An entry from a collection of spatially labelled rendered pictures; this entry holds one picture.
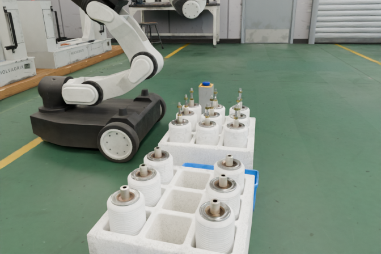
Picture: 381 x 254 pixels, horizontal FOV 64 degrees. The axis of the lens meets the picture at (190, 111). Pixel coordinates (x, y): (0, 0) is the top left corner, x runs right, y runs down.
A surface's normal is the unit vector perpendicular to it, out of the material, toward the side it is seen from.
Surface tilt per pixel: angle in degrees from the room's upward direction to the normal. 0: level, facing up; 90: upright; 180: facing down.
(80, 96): 90
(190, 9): 106
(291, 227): 0
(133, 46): 90
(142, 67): 90
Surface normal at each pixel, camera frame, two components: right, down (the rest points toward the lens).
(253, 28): -0.18, 0.33
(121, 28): 0.02, 0.66
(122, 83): -0.44, 0.57
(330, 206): -0.01, -0.95
